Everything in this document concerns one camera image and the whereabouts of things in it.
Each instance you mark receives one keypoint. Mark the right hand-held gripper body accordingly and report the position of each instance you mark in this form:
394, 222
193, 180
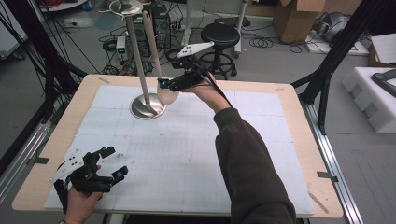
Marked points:
186, 82

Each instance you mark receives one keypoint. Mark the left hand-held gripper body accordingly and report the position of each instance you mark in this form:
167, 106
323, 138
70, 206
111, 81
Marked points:
87, 179

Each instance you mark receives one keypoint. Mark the metal stand with round base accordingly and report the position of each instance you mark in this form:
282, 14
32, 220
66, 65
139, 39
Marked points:
137, 56

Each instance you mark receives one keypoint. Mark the beige silicone ladle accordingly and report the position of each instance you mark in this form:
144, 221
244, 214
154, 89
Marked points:
152, 40

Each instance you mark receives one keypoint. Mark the person's left hand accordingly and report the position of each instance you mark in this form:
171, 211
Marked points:
81, 207

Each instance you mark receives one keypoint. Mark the person's right hand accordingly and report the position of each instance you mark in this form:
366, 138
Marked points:
214, 96

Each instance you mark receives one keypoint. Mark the black tape strip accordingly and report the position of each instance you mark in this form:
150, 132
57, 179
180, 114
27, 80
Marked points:
327, 176
39, 160

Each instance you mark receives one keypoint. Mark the grey box with green light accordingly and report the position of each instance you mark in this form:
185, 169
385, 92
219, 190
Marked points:
121, 46

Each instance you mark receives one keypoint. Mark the black computer tower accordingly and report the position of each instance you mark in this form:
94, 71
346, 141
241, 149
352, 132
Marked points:
160, 26

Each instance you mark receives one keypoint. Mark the black round stool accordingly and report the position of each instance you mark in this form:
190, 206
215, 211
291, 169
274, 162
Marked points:
220, 34

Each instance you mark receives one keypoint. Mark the white grid mat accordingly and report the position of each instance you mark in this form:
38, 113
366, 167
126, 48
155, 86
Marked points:
174, 149

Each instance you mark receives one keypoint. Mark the open cardboard box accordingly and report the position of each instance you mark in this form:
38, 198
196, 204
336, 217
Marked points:
299, 21

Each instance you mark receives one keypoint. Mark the grey rounded device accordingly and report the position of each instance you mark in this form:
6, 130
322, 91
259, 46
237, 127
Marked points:
334, 26

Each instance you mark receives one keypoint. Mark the beige tape strip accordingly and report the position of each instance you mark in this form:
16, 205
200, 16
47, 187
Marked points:
318, 202

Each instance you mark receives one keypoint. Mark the large white foam block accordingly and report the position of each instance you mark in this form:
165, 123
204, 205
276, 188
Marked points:
367, 105

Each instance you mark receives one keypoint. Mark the small cardboard box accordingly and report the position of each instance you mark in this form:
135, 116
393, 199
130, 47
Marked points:
373, 60

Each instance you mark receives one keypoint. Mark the black curved device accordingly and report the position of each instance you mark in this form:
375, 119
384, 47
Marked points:
384, 81

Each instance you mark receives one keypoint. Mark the small white foam block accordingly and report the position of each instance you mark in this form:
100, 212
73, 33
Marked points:
386, 46

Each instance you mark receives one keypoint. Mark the aluminium rail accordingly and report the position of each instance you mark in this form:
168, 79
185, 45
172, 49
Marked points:
21, 158
336, 174

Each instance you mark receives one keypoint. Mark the black metal frame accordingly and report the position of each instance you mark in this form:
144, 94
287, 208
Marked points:
336, 53
46, 62

